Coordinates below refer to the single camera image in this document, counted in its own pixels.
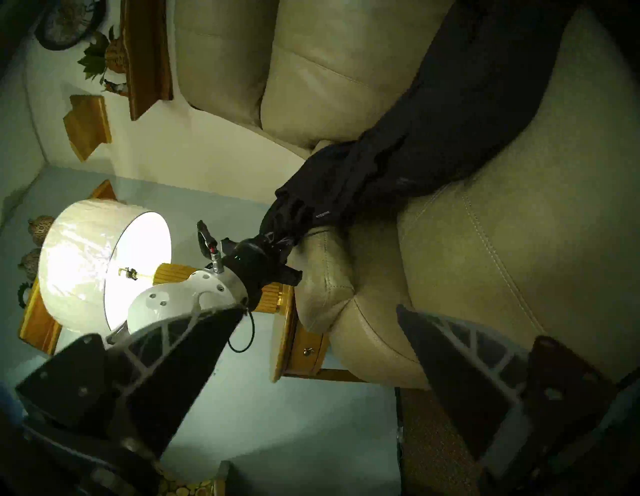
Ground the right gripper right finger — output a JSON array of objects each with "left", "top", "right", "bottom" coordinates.
[{"left": 397, "top": 305, "right": 620, "bottom": 480}]

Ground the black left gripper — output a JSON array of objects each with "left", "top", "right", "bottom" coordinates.
[{"left": 221, "top": 227, "right": 304, "bottom": 311}]

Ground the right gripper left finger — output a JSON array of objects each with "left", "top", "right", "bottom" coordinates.
[{"left": 16, "top": 306, "right": 247, "bottom": 458}]

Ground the black jacket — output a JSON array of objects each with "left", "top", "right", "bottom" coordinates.
[{"left": 260, "top": 0, "right": 583, "bottom": 251}]

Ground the beige leather sofa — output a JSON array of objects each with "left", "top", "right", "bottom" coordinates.
[{"left": 172, "top": 0, "right": 640, "bottom": 391}]

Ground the round wooden side table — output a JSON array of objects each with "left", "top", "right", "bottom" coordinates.
[{"left": 270, "top": 282, "right": 368, "bottom": 383}]

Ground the white shade wooden table lamp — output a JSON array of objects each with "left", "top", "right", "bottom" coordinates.
[{"left": 39, "top": 199, "right": 283, "bottom": 333}]

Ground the brown woven ball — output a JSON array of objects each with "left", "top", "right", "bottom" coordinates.
[
  {"left": 18, "top": 248, "right": 42, "bottom": 282},
  {"left": 27, "top": 215, "right": 56, "bottom": 247}
]

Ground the live edge wooden shelf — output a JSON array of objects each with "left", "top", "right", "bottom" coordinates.
[{"left": 121, "top": 0, "right": 174, "bottom": 122}]

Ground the green plant in wicker pot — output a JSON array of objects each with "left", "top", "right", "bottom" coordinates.
[{"left": 77, "top": 26, "right": 128, "bottom": 83}]

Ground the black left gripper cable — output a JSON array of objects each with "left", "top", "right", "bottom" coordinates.
[{"left": 227, "top": 307, "right": 256, "bottom": 354}]

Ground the wood slice wall decor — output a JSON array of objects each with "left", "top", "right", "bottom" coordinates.
[{"left": 157, "top": 460, "right": 231, "bottom": 496}]

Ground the curved wooden wall shelf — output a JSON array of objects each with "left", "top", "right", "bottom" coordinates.
[{"left": 19, "top": 179, "right": 118, "bottom": 357}]

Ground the small wooden wall shelf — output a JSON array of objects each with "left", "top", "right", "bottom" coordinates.
[{"left": 63, "top": 94, "right": 113, "bottom": 162}]

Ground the dark round wall clock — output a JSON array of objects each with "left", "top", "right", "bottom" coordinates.
[{"left": 34, "top": 0, "right": 108, "bottom": 52}]

